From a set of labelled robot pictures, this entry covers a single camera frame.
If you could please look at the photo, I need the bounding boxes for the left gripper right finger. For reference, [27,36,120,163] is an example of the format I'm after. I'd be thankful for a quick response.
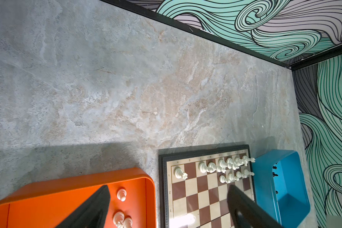
[227,185,282,228]

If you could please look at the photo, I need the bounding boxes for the white pawn in orange tray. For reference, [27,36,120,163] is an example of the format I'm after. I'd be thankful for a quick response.
[116,188,127,202]

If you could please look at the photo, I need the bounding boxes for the orange plastic tray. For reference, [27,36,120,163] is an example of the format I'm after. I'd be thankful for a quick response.
[0,168,157,228]

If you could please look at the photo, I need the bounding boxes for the blue plastic tray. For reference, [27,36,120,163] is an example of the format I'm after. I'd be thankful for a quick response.
[252,150,310,228]

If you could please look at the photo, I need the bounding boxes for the brown cream chess board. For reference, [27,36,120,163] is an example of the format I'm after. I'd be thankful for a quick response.
[159,145,256,228]

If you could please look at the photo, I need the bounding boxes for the white rook on board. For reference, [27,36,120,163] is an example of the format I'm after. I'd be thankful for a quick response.
[174,167,188,180]

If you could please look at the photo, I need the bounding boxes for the white piece in orange tray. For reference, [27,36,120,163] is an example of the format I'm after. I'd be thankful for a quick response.
[113,211,125,228]
[123,217,133,228]

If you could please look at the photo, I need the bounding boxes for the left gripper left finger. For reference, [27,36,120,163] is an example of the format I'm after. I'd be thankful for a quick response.
[56,185,111,228]

